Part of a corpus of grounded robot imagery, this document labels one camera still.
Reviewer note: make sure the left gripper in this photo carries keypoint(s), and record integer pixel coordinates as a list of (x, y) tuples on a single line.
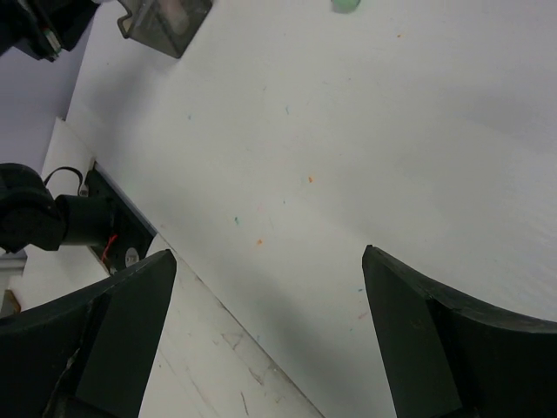
[(43, 28)]

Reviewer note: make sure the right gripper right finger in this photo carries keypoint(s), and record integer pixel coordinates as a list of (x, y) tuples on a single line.
[(448, 354)]

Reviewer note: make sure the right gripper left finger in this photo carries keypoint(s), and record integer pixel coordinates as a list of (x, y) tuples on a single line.
[(90, 352)]

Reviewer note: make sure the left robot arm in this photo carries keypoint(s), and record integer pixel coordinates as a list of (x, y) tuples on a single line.
[(30, 215)]

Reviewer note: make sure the grey plastic bin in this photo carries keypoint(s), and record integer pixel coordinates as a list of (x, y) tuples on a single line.
[(145, 23)]

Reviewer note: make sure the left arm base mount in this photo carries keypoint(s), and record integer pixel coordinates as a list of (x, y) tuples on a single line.
[(117, 226)]

